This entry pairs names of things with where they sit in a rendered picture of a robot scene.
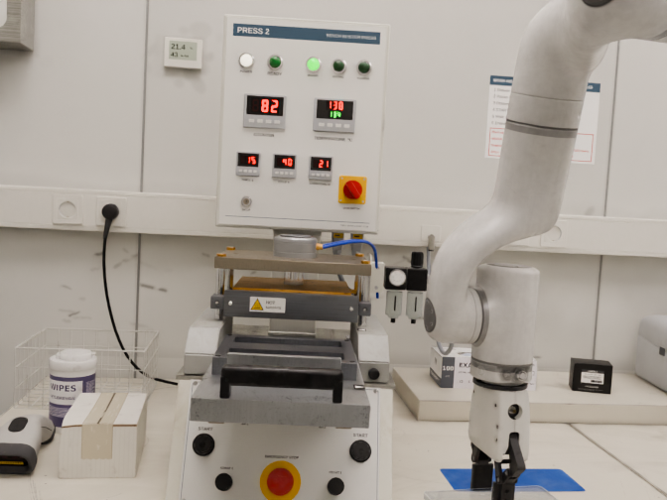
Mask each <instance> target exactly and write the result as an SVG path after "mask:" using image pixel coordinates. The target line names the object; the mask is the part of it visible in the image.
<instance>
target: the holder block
mask: <svg viewBox="0 0 667 500"><path fill-rule="evenodd" d="M228 352H238V353H260V354H282V355H304V356H325V357H340V358H341V367H340V370H341V371H342V373H343V380H344V381H356V376H357V362H356V358H355V354H354V351H353V347H352V344H351V340H349V339H328V338H306V337H286V336H264V335H243V334H227V335H226V336H225V337H224V339H223V341H222V342H221V344H220V346H219V347H218V349H217V351H216V352H215V353H214V355H213V356H212V366H211V374H212V375H221V368H222V366H223V365H224V364H227V353H228Z"/></svg>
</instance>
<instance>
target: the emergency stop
mask: <svg viewBox="0 0 667 500"><path fill-rule="evenodd" d="M293 485H294V478H293V475H292V473H291V472H290V471H289V470H287V469H285V468H276V469H274V470H272V471H271V472H270V474H269V475H268V478H267V486H268V489H269V490H270V491H271V492H272V493H273V494H274V495H277V496H283V495H286V494H288V493H289V492H290V491H291V489H292V488H293Z"/></svg>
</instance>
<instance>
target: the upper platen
mask: <svg viewBox="0 0 667 500"><path fill-rule="evenodd" d="M232 290H244V291H265V292H285V293H306V294H326V295H346V296H351V294H356V290H353V289H350V288H349V287H348V285H347V282H344V281H324V280H304V273H296V272H284V278H263V277H243V276H242V277H241V278H240V279H239V281H238V282H237V283H236V284H235V285H234V286H233V288H232Z"/></svg>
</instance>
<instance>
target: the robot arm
mask: <svg viewBox="0 0 667 500"><path fill-rule="evenodd" d="M627 39H637V40H644V41H651V42H658V43H664V44H667V0H552V1H551V2H550V3H548V4H547V5H546V6H545V7H543V8H542V9H541V10H540V11H539V12H538V13H537V14H536V15H535V16H534V18H533V19H532V20H531V22H530V23H529V25H528V26H527V28H526V30H525V32H524V34H523V37H522V40H521V43H520V46H519V50H518V55H517V60H516V65H515V71H514V76H513V81H512V87H511V93H510V99H509V104H508V110H507V115H506V121H505V127H504V133H503V139H502V145H501V152H500V158H499V164H498V170H497V176H496V182H495V188H494V193H493V196H492V198H491V200H490V202H489V203H488V204H487V205H486V206H485V207H484V208H482V209H481V210H480V211H478V212H477V213H475V214H474V215H472V216H471V217H470V218H468V219H467V220H466V221H464V222H463V223H462V224H461V225H459V226H458V227H457V228H456V229H455V230H454V231H453V232H452V233H451V234H450V235H449V236H448V238H447V239H446V240H445V242H444V243H443V244H442V246H441V248H440V249H439V251H438V253H437V255H436V257H435V260H434V263H433V266H432V270H431V274H430V278H429V283H428V289H427V295H426V300H425V305H424V317H423V320H424V326H425V329H426V331H427V333H428V335H429V336H430V337H431V338H432V339H434V340H436V341H439V342H442V343H459V344H471V358H470V371H469V373H470V375H471V376H473V377H472V382H473V383H474V384H473V389H472V395H471V402H470V410H469V420H468V437H469V439H470V441H471V443H470V446H471V449H472V454H471V462H475V463H473V464H472V466H471V479H470V489H476V488H492V492H491V500H514V492H515V483H517V481H518V477H519V476H520V474H521V473H522V472H524V471H525V469H526V465H525V462H524V461H526V460H527V459H528V456H529V443H530V406H529V396H528V391H527V390H526V389H527V388H528V382H530V381H531V380H532V368H533V354H534V342H535V329H536V317H537V305H538V293H539V280H540V272H539V271H538V270H537V269H535V268H533V267H529V266H525V265H518V264H507V263H487V264H482V265H479V264H480V263H481V262H482V261H483V260H484V259H485V258H486V257H487V256H488V255H490V254H491V253H492V252H494V251H495V250H497V249H499V248H500V247H503V246H505V245H507V244H509V243H512V242H515V241H518V240H522V239H525V238H529V237H533V236H537V235H541V234H544V233H546V232H548V231H550V230H551V229H552V228H553V227H554V225H555V224H556V222H557V220H558V217H559V214H560V211H561V207H562V202H563V198H564V193H565V188H566V184H567V179H568V175H569V170H570V165H571V162H572V157H573V153H574V148H575V144H576V139H577V135H578V130H579V125H580V120H581V115H582V110H583V106H584V101H585V96H586V92H587V87H588V82H589V79H590V76H591V74H592V72H593V71H594V70H595V69H596V68H597V67H598V66H599V64H600V63H601V61H602V59H603V58H604V56H605V54H606V51H607V49H608V46H609V43H612V42H616V41H621V40H627ZM476 268H477V274H476V284H475V286H474V288H469V287H468V284H469V281H470V279H471V276H472V274H473V273H474V271H475V270H476ZM505 454H509V459H503V458H502V457H503V456H504V455H505ZM491 459H493V460H494V469H495V480H496V481H492V475H493V463H489V462H491ZM507 463H509V468H506V469H505V470H504V471H503V472H502V466H501V464H507Z"/></svg>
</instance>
